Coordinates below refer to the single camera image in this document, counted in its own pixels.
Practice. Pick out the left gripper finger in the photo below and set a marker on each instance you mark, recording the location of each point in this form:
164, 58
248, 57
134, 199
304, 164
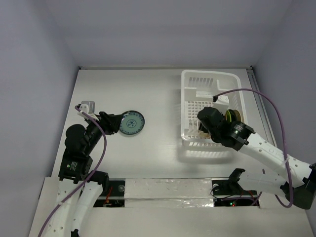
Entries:
113, 128
116, 119

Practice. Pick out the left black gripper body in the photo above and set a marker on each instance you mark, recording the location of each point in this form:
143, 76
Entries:
95, 131

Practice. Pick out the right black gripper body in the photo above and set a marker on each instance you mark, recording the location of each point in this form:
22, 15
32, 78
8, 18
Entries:
205, 126

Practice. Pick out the teal patterned plate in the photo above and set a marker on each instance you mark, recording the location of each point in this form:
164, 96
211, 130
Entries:
132, 123

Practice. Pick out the green plate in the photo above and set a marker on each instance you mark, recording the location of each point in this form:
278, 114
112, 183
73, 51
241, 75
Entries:
227, 116

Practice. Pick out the cream floral plate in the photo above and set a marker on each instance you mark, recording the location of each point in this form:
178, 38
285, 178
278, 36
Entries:
239, 116

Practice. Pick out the white plastic dish rack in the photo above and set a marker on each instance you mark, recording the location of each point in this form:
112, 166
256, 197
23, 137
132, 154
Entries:
197, 91

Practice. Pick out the beige plate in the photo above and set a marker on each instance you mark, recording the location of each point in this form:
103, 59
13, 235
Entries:
204, 135

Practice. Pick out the black plate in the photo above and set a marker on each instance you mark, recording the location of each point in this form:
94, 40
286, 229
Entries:
231, 115

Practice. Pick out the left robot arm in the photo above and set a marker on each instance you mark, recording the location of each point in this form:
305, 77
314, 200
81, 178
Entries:
79, 185

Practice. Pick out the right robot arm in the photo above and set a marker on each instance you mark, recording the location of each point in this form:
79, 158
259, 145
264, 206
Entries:
294, 180

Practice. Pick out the foil covered front panel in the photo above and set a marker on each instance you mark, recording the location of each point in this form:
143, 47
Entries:
168, 193

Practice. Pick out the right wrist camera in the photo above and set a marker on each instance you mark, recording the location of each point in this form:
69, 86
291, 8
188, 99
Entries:
221, 103

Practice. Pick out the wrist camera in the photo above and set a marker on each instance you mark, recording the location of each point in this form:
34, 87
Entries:
86, 109
221, 103

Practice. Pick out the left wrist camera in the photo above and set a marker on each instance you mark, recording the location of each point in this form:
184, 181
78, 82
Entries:
86, 109

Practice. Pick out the aluminium rail right side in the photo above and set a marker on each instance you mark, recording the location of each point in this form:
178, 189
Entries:
258, 97

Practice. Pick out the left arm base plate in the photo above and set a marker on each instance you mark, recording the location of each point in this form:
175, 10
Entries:
113, 196

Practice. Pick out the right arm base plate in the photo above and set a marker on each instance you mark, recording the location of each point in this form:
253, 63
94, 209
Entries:
226, 194

